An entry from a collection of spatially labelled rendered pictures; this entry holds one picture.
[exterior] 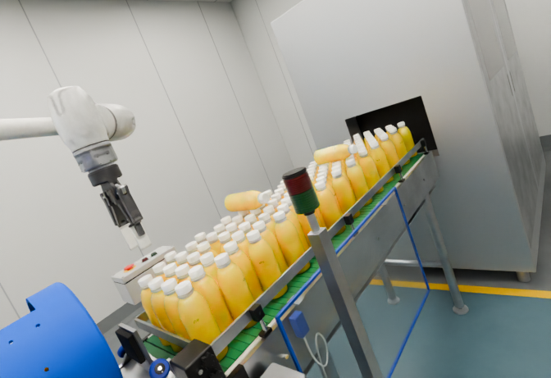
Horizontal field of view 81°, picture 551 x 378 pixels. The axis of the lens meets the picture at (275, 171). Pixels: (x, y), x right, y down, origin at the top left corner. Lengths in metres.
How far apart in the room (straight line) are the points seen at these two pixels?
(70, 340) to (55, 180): 3.11
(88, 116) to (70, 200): 2.94
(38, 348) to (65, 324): 0.05
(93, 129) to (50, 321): 0.42
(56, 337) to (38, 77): 3.47
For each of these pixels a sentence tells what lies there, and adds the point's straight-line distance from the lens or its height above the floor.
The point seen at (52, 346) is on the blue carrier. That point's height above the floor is 1.16.
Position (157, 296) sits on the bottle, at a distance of 0.97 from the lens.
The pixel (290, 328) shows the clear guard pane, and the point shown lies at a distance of 0.90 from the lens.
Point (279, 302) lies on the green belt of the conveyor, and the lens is 1.00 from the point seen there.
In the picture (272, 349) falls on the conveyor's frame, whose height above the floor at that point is 0.86.
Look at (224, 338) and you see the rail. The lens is 0.84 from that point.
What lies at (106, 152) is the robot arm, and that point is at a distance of 0.91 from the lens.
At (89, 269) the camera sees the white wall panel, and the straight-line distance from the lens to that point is 3.86.
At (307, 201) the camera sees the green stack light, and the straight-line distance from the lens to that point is 0.76.
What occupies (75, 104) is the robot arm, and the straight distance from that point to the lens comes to 0.91.
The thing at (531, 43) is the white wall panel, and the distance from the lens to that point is 4.38.
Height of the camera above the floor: 1.40
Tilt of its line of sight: 9 degrees down
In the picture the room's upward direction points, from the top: 22 degrees counter-clockwise
